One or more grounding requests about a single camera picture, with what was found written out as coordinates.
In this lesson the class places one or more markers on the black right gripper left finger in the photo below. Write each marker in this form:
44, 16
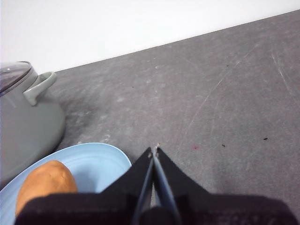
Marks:
82, 211

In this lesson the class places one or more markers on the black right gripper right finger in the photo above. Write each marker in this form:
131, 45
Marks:
222, 211

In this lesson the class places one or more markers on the brown potato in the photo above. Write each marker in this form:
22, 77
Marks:
47, 178

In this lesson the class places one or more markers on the glass lid with green knob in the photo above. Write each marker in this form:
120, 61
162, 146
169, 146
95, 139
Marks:
14, 75

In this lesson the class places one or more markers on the blue round plate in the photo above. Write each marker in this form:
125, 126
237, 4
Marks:
93, 161

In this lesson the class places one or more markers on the green electric steamer pot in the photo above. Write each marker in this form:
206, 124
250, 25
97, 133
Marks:
28, 126

